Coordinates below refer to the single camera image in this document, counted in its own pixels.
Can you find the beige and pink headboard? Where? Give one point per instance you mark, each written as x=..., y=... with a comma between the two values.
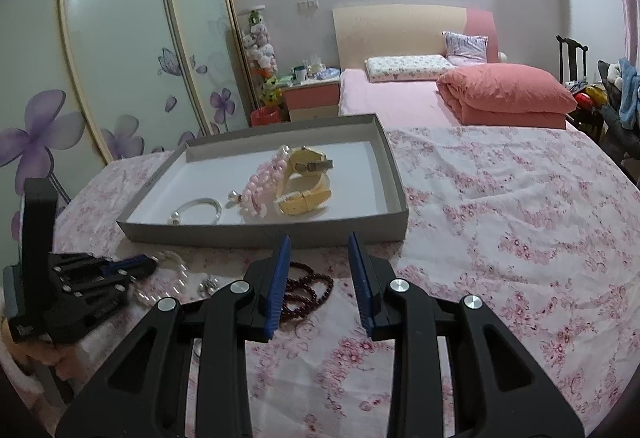
x=400, y=30

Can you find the dark wooden chair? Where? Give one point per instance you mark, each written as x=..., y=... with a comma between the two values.
x=572, y=62

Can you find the pink bed sheet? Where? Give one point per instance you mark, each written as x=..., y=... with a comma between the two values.
x=390, y=97

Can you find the wall switch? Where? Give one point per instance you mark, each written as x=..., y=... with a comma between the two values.
x=308, y=4

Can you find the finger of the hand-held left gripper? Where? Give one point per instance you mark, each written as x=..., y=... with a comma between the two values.
x=95, y=305
x=125, y=266

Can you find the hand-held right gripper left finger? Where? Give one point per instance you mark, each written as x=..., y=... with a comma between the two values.
x=277, y=298

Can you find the pink nightstand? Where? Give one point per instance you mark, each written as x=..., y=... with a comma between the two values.
x=312, y=100

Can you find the grey cardboard box tray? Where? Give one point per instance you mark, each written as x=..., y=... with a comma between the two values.
x=320, y=167

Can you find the cream wrist watch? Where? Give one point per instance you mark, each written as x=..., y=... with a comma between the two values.
x=305, y=198

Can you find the small lilac pillow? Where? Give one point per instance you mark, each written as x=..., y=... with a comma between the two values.
x=467, y=47

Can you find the pink folded quilt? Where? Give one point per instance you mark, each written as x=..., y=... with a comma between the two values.
x=505, y=92

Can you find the white printed pillow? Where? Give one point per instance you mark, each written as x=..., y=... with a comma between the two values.
x=407, y=66

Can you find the flower-print sliding wardrobe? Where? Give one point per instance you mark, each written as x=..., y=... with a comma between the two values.
x=125, y=42

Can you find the pink curtain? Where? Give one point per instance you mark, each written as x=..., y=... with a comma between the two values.
x=631, y=12

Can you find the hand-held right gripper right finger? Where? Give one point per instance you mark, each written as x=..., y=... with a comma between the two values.
x=361, y=288

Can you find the person's left hand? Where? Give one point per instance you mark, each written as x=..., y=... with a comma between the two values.
x=42, y=354

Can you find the silver cuff bangle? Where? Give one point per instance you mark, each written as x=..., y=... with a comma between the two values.
x=200, y=203

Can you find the red bin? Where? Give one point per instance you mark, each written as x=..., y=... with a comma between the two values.
x=265, y=116

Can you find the stack of plush toys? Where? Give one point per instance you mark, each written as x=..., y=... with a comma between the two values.
x=260, y=52

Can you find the red and yellow toys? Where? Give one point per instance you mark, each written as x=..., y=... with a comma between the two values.
x=586, y=97

